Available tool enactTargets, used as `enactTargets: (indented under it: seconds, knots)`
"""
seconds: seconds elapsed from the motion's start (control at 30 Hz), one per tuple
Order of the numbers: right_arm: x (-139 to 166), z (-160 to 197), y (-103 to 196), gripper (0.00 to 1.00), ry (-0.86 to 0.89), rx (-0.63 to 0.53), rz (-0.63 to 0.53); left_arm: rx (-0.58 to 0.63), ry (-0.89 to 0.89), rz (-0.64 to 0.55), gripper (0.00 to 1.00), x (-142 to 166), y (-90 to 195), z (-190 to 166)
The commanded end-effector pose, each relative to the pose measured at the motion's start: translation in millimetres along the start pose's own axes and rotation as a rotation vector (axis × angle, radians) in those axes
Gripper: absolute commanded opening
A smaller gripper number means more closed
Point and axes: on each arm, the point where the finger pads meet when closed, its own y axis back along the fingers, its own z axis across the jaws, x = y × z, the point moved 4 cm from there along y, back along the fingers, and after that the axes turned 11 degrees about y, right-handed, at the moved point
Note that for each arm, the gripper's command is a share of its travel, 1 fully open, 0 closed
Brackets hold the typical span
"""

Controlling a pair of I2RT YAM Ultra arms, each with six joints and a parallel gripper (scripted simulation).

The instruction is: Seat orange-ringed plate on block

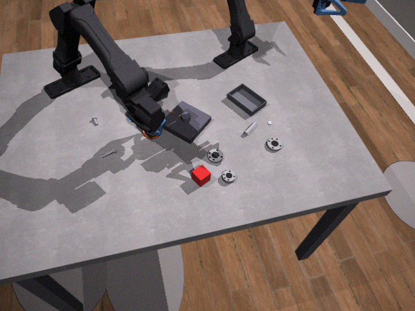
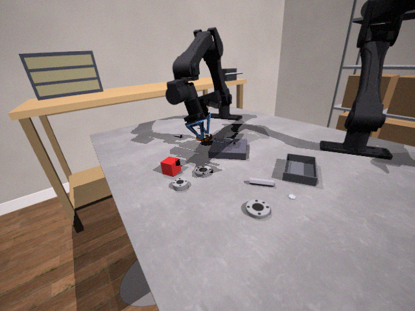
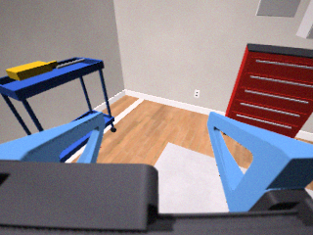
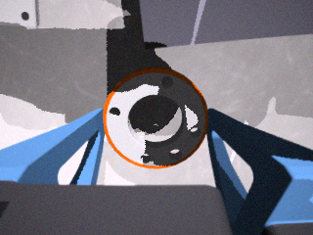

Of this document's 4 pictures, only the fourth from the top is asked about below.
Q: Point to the grey square block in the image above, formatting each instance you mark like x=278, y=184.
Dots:
x=168, y=23

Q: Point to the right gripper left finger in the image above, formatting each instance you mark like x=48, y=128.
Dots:
x=38, y=160

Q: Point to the grey square plate with holes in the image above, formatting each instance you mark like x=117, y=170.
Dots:
x=19, y=13

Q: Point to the white round plate with orange rim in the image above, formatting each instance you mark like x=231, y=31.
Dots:
x=147, y=82

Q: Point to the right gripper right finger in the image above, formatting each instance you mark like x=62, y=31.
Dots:
x=282, y=186

